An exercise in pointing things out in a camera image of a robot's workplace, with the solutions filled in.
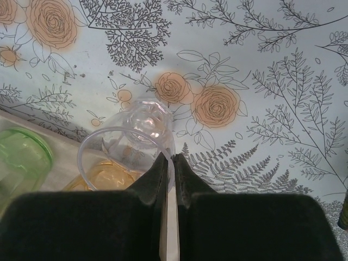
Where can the yellow black plaid shirt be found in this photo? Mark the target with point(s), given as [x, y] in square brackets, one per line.
[344, 209]

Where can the short orange transparent glass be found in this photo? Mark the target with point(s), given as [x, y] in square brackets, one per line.
[108, 176]

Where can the green transparent glass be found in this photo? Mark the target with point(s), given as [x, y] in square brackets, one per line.
[24, 163]

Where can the small clear faceted glass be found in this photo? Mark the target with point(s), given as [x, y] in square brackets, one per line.
[146, 122]

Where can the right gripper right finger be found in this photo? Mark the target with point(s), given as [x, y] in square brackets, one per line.
[258, 228]

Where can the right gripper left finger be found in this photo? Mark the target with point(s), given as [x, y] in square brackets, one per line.
[81, 225]

